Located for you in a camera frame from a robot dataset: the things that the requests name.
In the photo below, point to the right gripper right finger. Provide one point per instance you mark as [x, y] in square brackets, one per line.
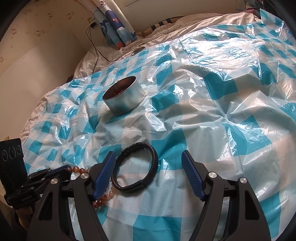
[196, 173]

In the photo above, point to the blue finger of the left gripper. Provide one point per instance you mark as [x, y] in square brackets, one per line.
[62, 173]

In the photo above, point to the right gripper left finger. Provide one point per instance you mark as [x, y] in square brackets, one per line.
[100, 175]

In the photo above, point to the round metal tin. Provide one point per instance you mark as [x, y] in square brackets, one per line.
[124, 96]

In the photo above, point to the blue checkered plastic sheet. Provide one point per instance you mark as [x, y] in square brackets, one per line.
[225, 93]

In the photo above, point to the white quilted bed cover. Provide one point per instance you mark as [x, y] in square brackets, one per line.
[164, 33]

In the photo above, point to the round metal tin lid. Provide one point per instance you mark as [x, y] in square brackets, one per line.
[138, 50]

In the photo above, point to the striped pillow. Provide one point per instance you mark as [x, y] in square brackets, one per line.
[162, 23]

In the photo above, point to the blue cartoon curtain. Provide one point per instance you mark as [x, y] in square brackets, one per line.
[115, 26]

